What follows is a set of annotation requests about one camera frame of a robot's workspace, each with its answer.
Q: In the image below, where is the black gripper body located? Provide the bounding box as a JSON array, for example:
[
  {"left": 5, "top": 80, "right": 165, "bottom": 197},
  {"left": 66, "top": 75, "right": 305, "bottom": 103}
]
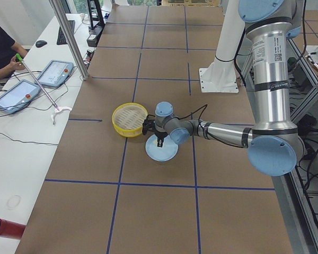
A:
[{"left": 155, "top": 126, "right": 167, "bottom": 139}]

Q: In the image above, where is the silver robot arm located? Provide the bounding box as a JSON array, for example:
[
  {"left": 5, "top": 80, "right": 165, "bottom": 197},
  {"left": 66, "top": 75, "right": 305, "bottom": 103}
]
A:
[{"left": 144, "top": 1, "right": 305, "bottom": 176}]

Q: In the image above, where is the yellow rimmed bamboo steamer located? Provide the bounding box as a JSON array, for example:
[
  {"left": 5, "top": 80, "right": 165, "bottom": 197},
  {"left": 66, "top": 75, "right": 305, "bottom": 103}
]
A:
[{"left": 112, "top": 103, "right": 148, "bottom": 138}]

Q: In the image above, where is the light blue round plate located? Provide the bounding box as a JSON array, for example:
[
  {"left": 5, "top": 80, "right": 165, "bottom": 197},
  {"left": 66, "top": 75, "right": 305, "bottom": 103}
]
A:
[{"left": 145, "top": 134, "right": 179, "bottom": 162}]

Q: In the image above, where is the white curved plastic piece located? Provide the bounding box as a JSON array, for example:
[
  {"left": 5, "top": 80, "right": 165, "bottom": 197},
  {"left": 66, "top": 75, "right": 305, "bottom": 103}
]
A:
[{"left": 51, "top": 106, "right": 72, "bottom": 125}]

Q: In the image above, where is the black box with label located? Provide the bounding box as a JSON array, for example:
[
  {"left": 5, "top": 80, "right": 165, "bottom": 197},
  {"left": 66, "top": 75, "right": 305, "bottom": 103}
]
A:
[{"left": 86, "top": 25, "right": 103, "bottom": 48}]

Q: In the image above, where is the far teach pendant tablet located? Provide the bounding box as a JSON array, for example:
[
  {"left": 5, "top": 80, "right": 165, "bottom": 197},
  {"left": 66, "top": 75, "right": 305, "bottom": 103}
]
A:
[{"left": 38, "top": 60, "right": 74, "bottom": 88}]

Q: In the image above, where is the teach pendant tablet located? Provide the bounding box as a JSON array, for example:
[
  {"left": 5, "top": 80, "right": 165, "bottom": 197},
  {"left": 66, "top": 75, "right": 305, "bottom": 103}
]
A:
[
  {"left": 38, "top": 60, "right": 74, "bottom": 88},
  {"left": 0, "top": 79, "right": 41, "bottom": 114}
]

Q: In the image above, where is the black keyboard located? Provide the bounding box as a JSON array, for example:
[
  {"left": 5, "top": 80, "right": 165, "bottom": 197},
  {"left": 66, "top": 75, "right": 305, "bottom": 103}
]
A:
[{"left": 56, "top": 20, "right": 76, "bottom": 45}]

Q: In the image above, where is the black computer mouse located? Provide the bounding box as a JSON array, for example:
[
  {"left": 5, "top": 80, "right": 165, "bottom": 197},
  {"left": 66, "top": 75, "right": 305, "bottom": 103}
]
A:
[{"left": 35, "top": 40, "right": 47, "bottom": 48}]

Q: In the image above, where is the near teach pendant tablet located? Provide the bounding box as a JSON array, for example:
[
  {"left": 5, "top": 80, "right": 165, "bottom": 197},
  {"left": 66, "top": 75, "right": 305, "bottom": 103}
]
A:
[{"left": 0, "top": 79, "right": 41, "bottom": 114}]

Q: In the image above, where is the seated person in black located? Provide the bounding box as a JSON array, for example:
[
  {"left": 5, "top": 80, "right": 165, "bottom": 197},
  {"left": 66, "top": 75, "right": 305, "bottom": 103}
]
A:
[{"left": 0, "top": 27, "right": 28, "bottom": 80}]

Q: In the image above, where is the red cylinder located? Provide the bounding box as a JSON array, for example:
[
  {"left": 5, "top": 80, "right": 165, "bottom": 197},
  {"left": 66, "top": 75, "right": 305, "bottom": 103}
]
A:
[{"left": 0, "top": 219, "right": 26, "bottom": 240}]

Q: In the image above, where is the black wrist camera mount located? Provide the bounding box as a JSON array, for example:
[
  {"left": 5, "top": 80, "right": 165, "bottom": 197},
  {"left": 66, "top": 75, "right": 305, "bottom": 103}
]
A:
[{"left": 142, "top": 114, "right": 156, "bottom": 135}]

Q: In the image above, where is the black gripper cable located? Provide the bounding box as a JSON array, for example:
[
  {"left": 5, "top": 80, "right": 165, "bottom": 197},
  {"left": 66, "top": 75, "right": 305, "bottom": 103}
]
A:
[{"left": 147, "top": 104, "right": 209, "bottom": 128}]

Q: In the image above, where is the white camera mast base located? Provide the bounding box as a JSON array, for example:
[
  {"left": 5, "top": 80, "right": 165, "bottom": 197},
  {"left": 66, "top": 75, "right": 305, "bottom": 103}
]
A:
[{"left": 199, "top": 0, "right": 245, "bottom": 93}]

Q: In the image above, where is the metal rod with green handle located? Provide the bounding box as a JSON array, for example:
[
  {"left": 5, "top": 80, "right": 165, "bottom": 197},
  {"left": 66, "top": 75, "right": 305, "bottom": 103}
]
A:
[{"left": 15, "top": 53, "right": 60, "bottom": 111}]

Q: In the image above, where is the aluminium frame post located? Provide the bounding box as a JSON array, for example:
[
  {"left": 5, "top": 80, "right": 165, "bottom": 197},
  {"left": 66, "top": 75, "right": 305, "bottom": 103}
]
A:
[{"left": 49, "top": 0, "right": 89, "bottom": 80}]

